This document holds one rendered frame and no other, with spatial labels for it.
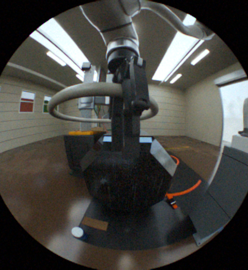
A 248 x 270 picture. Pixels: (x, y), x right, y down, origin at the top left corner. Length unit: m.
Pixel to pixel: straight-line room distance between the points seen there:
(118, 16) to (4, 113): 6.06
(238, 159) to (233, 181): 0.14
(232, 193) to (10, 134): 6.74
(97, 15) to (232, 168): 0.88
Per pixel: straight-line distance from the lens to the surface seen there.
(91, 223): 0.96
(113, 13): 0.26
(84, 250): 0.96
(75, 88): 0.17
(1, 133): 6.03
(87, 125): 1.40
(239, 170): 0.71
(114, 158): 0.50
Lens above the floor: 0.91
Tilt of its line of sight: 9 degrees down
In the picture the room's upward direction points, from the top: straight up
